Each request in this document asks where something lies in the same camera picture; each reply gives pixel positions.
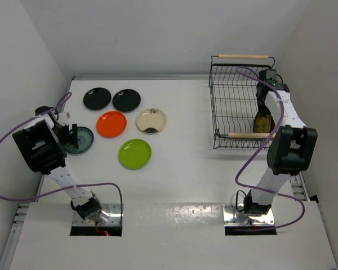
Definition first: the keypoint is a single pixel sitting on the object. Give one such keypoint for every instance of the lime green plate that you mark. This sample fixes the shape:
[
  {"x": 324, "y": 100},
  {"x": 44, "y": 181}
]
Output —
[{"x": 135, "y": 154}]

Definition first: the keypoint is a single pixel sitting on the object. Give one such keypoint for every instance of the aluminium rail right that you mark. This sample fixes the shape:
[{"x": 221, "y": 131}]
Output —
[{"x": 299, "y": 188}]

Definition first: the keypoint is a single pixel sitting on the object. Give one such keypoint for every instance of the black plate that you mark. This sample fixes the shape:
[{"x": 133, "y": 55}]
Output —
[
  {"x": 97, "y": 98},
  {"x": 126, "y": 100}
]

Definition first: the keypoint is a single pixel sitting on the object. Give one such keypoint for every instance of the metal base plate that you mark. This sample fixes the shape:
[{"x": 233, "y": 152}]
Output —
[
  {"x": 110, "y": 217},
  {"x": 234, "y": 218}
]

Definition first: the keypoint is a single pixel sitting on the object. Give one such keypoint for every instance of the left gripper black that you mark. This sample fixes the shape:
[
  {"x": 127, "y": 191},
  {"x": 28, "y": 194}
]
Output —
[{"x": 66, "y": 140}]

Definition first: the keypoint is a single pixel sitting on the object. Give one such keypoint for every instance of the blue green patterned plate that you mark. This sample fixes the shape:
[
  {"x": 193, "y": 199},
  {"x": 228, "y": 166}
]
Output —
[{"x": 85, "y": 141}]

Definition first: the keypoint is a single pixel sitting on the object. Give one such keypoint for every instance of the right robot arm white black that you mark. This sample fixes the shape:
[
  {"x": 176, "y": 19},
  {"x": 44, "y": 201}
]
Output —
[{"x": 291, "y": 142}]

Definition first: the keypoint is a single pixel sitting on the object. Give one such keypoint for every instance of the brown patterned plate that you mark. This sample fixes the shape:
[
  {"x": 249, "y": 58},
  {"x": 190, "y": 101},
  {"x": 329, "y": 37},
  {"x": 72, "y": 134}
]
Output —
[{"x": 263, "y": 123}]

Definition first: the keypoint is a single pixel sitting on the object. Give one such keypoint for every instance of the orange plate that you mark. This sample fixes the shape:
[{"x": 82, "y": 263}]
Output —
[{"x": 111, "y": 124}]

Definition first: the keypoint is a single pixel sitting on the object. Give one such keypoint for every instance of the beige floral plate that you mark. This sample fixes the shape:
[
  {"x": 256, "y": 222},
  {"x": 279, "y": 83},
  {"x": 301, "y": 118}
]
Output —
[{"x": 151, "y": 121}]

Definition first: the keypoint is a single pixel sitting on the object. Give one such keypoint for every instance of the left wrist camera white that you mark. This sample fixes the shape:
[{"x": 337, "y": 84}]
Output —
[{"x": 63, "y": 118}]

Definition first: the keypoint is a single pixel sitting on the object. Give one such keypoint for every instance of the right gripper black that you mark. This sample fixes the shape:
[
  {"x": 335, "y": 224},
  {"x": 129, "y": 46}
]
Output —
[{"x": 263, "y": 111}]

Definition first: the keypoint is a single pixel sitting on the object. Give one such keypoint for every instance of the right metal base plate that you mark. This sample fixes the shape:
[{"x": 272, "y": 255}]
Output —
[{"x": 234, "y": 218}]

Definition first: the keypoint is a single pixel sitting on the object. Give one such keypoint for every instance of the black wire dish rack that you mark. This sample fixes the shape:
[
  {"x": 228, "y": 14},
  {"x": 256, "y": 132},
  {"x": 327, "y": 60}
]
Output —
[{"x": 233, "y": 99}]

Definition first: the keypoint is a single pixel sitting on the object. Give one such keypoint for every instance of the aluminium rail left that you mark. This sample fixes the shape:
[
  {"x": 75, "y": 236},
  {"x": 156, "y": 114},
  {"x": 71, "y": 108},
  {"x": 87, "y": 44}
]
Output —
[{"x": 13, "y": 238}]

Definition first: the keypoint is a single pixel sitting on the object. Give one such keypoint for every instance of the aluminium rail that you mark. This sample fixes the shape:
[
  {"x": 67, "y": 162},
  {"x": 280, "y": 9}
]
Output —
[
  {"x": 13, "y": 238},
  {"x": 299, "y": 188}
]

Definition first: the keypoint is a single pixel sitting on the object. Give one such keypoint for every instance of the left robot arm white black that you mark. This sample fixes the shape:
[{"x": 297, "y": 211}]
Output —
[{"x": 42, "y": 144}]

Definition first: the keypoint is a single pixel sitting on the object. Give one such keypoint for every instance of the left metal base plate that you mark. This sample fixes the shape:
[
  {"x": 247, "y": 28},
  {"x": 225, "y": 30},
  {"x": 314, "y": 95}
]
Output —
[{"x": 110, "y": 217}]

